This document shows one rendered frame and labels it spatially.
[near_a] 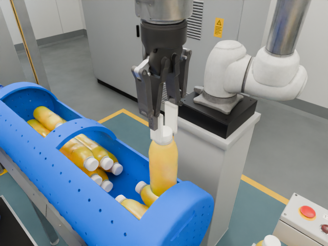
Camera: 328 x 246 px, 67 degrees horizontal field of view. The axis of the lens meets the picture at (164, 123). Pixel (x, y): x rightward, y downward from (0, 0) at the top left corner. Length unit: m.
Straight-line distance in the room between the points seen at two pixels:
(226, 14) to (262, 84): 1.15
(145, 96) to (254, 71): 0.68
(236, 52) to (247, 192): 1.45
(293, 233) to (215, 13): 1.73
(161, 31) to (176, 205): 0.35
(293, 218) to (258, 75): 0.52
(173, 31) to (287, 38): 0.63
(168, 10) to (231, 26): 1.74
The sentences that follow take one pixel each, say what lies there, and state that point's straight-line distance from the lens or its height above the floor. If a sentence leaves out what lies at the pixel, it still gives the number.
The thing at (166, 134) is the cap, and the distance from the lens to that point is 0.51.
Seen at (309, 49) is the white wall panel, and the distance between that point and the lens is 3.28.
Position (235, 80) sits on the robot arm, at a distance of 1.06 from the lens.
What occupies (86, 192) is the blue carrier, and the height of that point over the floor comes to 1.20.
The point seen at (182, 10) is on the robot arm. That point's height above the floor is 1.60.
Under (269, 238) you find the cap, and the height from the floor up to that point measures 1.08.
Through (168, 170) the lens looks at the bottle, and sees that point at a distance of 0.56.
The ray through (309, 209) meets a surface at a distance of 0.79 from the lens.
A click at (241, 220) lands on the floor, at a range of 2.09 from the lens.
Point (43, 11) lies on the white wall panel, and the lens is 5.84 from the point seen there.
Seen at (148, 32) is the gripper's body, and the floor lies 1.57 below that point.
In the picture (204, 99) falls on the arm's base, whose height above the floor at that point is 1.11.
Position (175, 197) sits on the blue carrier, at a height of 1.23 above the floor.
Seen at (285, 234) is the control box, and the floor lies 1.04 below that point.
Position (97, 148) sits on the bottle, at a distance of 0.86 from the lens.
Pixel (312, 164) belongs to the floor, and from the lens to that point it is 2.76.
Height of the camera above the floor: 1.68
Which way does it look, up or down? 35 degrees down
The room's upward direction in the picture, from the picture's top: straight up
